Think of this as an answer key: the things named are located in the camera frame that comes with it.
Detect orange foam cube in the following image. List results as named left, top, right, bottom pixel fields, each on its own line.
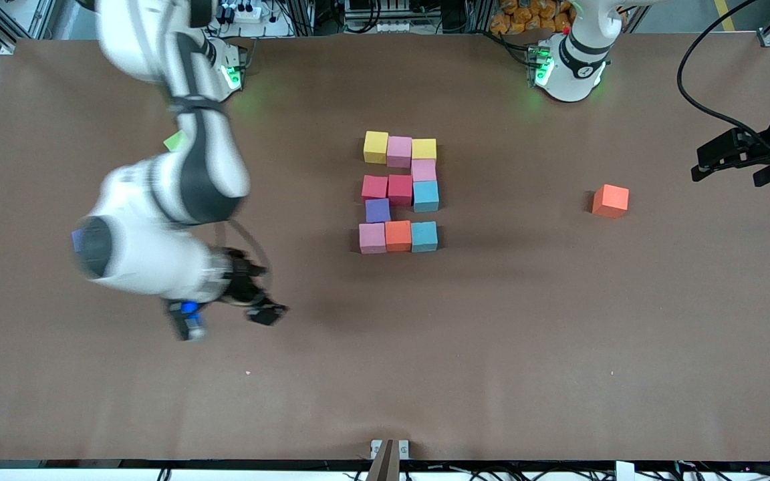
left=592, top=184, right=630, bottom=219
left=385, top=220, right=413, bottom=253

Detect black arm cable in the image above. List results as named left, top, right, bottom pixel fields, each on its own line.
left=677, top=0, right=770, bottom=160
left=215, top=217, right=273, bottom=271

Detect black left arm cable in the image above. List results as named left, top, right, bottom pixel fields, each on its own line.
left=677, top=0, right=770, bottom=160

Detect blue foam cube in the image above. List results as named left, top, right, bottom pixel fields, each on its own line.
left=413, top=180, right=440, bottom=214
left=411, top=221, right=439, bottom=254

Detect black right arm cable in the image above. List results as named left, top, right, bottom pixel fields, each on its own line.
left=215, top=217, right=273, bottom=271

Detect pile of orange objects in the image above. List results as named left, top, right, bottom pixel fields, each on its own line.
left=490, top=0, right=576, bottom=35

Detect red foam cube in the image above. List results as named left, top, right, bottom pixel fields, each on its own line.
left=388, top=174, right=414, bottom=207
left=362, top=175, right=390, bottom=202

